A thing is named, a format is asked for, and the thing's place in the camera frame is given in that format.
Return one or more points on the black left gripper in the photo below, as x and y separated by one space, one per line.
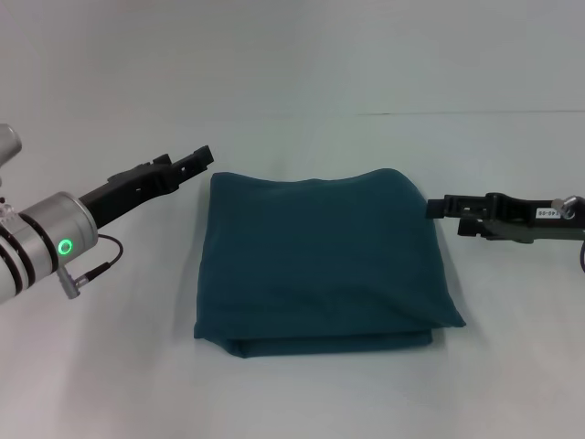
128 189

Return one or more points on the silver camera mount bracket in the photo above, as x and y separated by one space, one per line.
7 215

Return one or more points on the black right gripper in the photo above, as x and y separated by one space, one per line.
525 219

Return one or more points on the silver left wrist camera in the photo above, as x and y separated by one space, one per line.
8 144

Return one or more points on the blue teal shirt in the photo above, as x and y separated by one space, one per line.
320 251

